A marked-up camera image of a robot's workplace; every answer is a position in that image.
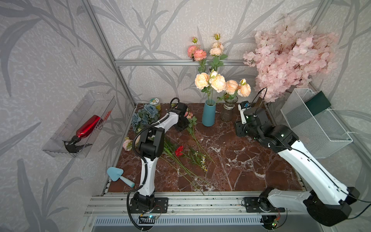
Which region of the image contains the red carnation stem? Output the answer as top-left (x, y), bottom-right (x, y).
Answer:
top-left (175, 146), bottom-right (208, 173)

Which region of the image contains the large peach rose spray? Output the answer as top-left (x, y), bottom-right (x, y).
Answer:
top-left (195, 71), bottom-right (227, 106)

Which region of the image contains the teal handled scraper tool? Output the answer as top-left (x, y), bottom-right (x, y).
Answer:
top-left (107, 167), bottom-right (135, 188)

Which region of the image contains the peach rose spray stem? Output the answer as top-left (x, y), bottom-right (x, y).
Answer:
top-left (209, 33), bottom-right (228, 72)

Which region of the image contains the clear plastic wall bin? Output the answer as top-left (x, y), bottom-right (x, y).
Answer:
top-left (42, 90), bottom-right (117, 159)

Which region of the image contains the teal ceramic vase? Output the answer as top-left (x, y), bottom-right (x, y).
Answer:
top-left (202, 100), bottom-right (216, 127)

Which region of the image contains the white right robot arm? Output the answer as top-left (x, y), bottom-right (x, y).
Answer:
top-left (236, 102), bottom-right (360, 227)

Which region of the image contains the pink cherry blossom tree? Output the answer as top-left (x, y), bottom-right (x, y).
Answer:
top-left (243, 15), bottom-right (339, 103)

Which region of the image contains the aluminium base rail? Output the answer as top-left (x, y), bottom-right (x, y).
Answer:
top-left (83, 190), bottom-right (328, 217)

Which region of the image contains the pink rose spray stem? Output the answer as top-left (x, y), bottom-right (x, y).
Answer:
top-left (186, 37), bottom-right (210, 102)

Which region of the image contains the small yellow lidded jar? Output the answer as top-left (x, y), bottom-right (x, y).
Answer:
top-left (149, 98), bottom-right (161, 112)

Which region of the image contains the blue-grey rose bunch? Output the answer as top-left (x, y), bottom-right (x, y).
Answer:
top-left (131, 104), bottom-right (160, 132)

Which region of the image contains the red spray bottle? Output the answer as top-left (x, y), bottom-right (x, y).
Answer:
top-left (63, 115), bottom-right (101, 153)

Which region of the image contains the clear glass vase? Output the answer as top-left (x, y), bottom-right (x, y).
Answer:
top-left (220, 96), bottom-right (238, 122)

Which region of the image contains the white wire mesh basket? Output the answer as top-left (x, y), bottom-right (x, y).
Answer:
top-left (281, 89), bottom-right (353, 159)

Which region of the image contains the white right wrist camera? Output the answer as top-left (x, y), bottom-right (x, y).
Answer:
top-left (238, 101), bottom-right (251, 125)

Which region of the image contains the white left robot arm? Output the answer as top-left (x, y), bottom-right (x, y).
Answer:
top-left (127, 102), bottom-right (189, 213)

